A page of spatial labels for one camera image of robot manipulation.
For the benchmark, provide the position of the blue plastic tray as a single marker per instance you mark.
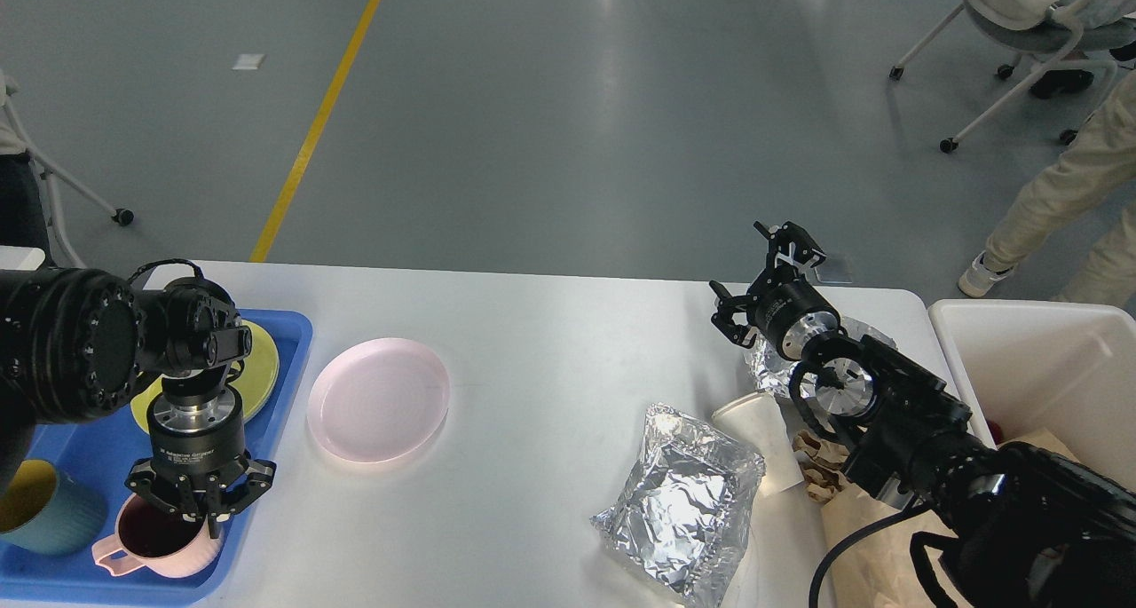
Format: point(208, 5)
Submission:
point(99, 454)

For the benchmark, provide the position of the white rolling office chair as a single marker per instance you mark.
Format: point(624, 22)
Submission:
point(1051, 33)

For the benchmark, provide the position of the small crumpled foil ball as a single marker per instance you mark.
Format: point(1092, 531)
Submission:
point(771, 373)

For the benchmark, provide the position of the white chair frame left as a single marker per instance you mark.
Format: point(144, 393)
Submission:
point(52, 176)

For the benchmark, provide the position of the person in beige trousers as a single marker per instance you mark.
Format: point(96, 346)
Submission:
point(1100, 160)

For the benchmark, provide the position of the yellow plate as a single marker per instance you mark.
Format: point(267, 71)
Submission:
point(252, 378)

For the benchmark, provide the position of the teal mug yellow inside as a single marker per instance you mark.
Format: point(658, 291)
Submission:
point(48, 512)

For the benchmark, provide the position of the pink plate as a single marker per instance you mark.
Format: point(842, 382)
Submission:
point(379, 401)

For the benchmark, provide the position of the white plastic bin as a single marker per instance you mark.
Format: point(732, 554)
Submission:
point(1065, 368)

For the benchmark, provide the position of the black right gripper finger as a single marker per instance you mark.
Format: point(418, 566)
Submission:
point(791, 252)
point(732, 316)

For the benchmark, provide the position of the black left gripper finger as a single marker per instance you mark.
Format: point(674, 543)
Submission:
point(174, 493)
point(235, 487)

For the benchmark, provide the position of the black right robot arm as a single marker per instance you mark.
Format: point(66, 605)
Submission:
point(1029, 527)

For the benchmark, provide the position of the white paper cup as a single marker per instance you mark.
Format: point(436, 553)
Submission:
point(756, 419)

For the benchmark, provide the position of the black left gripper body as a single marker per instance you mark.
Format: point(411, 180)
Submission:
point(194, 443)

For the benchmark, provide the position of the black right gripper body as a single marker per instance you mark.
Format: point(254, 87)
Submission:
point(788, 311)

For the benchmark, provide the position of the large crumpled foil sheet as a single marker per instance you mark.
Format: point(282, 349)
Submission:
point(682, 519)

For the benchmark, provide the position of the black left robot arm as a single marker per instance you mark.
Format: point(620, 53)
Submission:
point(80, 344)

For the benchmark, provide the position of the pink ribbed mug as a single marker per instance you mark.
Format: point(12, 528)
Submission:
point(146, 538)

